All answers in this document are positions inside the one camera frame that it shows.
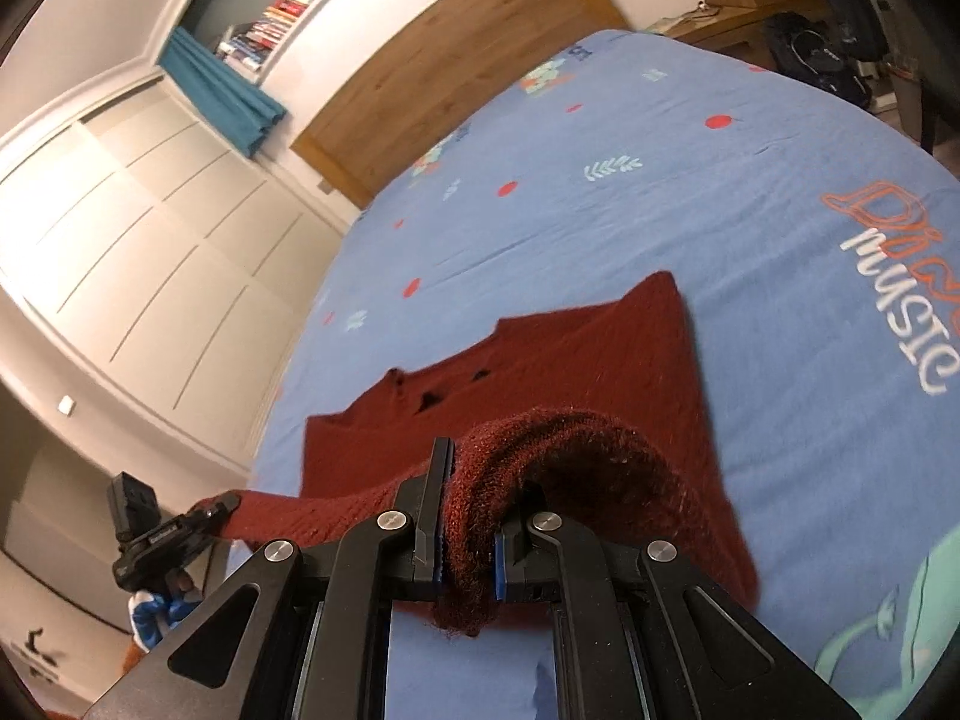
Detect blue dinosaur print bed sheet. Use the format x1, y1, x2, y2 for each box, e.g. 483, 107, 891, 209
252, 31, 958, 718

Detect dark red knitted sweater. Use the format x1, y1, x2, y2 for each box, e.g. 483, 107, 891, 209
221, 271, 758, 635

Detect black backpack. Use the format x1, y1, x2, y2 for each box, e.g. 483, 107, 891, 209
761, 11, 872, 109

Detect blue gloved left hand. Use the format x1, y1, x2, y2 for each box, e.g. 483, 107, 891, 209
128, 571, 203, 652

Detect white wardrobe doors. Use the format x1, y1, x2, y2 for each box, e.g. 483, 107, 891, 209
2, 82, 342, 468

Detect wooden headboard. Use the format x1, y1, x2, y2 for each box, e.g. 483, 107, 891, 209
291, 0, 630, 208

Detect row of books on shelf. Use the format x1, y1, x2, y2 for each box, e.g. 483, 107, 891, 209
215, 0, 319, 78

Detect teal curtain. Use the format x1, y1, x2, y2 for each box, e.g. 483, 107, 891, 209
160, 26, 286, 158

